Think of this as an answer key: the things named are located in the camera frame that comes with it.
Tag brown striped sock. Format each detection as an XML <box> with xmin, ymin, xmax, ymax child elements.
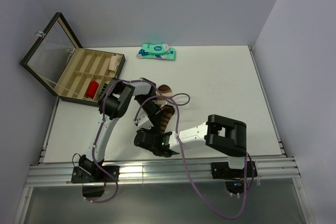
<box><xmin>155</xmin><ymin>84</ymin><xmax>175</xmax><ymax>133</ymax></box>

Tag black white striped sock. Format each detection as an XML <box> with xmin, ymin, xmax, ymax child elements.
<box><xmin>99</xmin><ymin>83</ymin><xmax>108</xmax><ymax>96</ymax></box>

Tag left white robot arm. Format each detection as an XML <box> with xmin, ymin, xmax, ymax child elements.
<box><xmin>71</xmin><ymin>78</ymin><xmax>173</xmax><ymax>183</ymax></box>

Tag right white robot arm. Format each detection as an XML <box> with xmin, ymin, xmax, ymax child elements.
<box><xmin>134</xmin><ymin>114</ymin><xmax>258</xmax><ymax>180</ymax></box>

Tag mint green folded socks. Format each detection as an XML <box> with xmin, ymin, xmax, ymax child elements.
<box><xmin>137</xmin><ymin>44</ymin><xmax>175</xmax><ymax>60</ymax></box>

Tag beige rolled sock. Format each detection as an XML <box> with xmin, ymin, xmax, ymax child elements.
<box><xmin>108</xmin><ymin>54</ymin><xmax>120</xmax><ymax>72</ymax></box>

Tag red rolled sock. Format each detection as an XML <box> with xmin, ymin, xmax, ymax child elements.
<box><xmin>85</xmin><ymin>81</ymin><xmax>99</xmax><ymax>99</ymax></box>

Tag black compartment box with lid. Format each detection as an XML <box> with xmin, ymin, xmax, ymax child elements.
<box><xmin>20</xmin><ymin>12</ymin><xmax>125</xmax><ymax>106</ymax></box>

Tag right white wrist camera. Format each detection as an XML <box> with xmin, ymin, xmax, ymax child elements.
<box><xmin>134</xmin><ymin>112</ymin><xmax>153</xmax><ymax>130</ymax></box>

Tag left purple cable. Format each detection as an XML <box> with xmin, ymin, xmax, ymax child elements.
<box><xmin>89</xmin><ymin>78</ymin><xmax>191</xmax><ymax>204</ymax></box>

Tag aluminium mounting rail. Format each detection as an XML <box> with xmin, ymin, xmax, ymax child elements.
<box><xmin>14</xmin><ymin>155</ymin><xmax>316</xmax><ymax>223</ymax></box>

